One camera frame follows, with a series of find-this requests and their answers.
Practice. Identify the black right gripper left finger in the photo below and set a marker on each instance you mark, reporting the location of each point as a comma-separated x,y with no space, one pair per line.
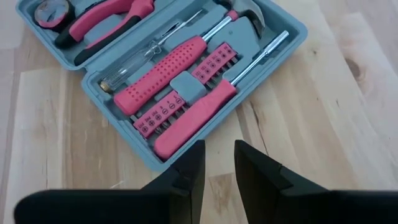
186,180

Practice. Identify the grey plastic tool case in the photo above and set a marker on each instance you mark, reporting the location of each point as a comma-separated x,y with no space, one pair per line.
102,53

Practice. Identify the clear tester screwdriver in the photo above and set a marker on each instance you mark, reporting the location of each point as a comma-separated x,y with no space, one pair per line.
124,70

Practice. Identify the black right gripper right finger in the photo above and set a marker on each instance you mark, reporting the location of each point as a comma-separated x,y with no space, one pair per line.
258,180

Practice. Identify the pink bit holder PH print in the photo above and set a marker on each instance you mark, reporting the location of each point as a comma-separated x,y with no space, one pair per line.
158,113

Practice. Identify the black tape roll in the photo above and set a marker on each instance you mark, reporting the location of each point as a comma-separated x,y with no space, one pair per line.
66,18

